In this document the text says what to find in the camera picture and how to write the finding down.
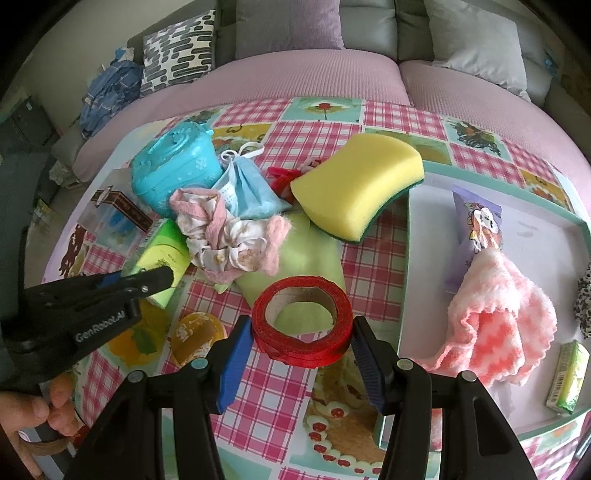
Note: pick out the bright green tissue packet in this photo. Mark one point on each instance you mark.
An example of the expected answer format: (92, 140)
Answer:
(161, 249)

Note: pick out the red tape roll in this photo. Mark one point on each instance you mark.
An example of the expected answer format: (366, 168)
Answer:
(286, 350)

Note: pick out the clear plastic box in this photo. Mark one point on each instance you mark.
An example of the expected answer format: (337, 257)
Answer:
(111, 221)

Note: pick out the green rimmed tray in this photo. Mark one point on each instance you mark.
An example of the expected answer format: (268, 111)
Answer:
(429, 258)

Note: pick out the red pink pipe cleaner bundle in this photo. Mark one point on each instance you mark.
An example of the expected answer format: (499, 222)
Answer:
(281, 177)

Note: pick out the pink floral scrunchie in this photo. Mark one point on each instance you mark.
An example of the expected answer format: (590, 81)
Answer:
(221, 240)

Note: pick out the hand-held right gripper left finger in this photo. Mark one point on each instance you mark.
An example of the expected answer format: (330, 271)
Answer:
(233, 369)

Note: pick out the dark teal cabinet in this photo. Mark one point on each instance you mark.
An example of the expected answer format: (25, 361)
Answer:
(27, 138)

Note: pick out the clear plastic bag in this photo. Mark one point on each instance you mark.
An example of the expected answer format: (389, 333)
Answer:
(67, 173)

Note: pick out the pale green tissue packet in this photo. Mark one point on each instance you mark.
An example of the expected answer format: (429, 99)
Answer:
(568, 378)

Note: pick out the person's left hand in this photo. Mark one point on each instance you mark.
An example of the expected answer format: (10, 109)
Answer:
(27, 415)

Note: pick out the purple wet wipes packet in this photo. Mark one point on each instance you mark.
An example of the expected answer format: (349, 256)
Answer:
(475, 221)

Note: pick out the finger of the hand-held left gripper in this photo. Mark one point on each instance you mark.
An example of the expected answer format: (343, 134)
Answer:
(154, 279)
(111, 278)

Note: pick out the purple cushion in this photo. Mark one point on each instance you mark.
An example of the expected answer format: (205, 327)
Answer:
(291, 25)

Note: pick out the grey cushion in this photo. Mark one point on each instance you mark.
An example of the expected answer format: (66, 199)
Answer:
(480, 46)

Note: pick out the grey sofa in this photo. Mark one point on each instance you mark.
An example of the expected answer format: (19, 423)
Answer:
(369, 23)

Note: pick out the light blue item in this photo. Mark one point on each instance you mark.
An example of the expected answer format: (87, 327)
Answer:
(550, 60)

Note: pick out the green cloth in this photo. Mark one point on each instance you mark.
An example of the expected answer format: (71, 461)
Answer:
(304, 263)

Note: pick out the pink white zigzag cloth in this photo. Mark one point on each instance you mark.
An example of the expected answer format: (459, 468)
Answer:
(494, 314)

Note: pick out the yellow plastic cup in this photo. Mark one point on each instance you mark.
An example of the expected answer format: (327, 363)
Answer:
(194, 337)

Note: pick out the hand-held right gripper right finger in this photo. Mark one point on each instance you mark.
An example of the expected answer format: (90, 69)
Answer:
(369, 369)

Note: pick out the black white spotted scrunchie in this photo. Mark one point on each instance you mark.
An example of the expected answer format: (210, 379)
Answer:
(584, 300)

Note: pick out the teal plastic container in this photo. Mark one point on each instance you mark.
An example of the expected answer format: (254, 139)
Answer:
(175, 161)

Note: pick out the pink sofa seat cushion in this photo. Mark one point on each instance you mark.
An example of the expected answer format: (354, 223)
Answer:
(461, 87)
(277, 78)

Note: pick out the blue face mask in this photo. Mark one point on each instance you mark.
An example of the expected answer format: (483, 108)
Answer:
(251, 189)

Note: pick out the black white patterned pillow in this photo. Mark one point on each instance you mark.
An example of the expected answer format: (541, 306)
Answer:
(178, 50)

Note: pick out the yellow sponge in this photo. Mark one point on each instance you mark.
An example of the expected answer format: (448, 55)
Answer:
(355, 189)

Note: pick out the blue clothes pile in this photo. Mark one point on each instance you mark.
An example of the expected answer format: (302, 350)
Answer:
(111, 87)

